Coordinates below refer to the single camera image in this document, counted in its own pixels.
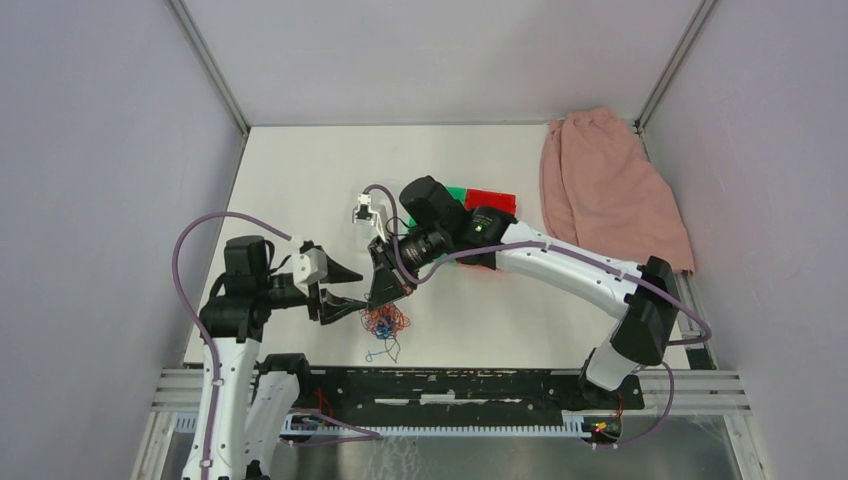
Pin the white slotted cable duct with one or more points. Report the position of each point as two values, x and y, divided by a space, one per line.
294 428

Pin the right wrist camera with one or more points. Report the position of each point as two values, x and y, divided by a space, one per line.
368 212

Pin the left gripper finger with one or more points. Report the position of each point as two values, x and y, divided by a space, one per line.
333 308
339 274

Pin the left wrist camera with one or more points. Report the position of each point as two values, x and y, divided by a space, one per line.
309 266

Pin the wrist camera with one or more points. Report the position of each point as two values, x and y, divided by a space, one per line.
368 212
309 266

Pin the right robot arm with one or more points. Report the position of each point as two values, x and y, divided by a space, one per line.
641 298

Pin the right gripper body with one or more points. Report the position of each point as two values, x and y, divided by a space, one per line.
413 250

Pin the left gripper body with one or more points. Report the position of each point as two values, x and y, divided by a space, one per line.
282 295

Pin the pink cloth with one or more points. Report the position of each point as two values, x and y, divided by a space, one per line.
599 192

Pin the green plastic bin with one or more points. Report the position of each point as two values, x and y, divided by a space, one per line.
437 217

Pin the red plastic bin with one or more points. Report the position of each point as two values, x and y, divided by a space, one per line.
490 200

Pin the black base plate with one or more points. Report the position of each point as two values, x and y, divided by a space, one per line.
458 397

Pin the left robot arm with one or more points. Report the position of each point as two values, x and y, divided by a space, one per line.
244 402

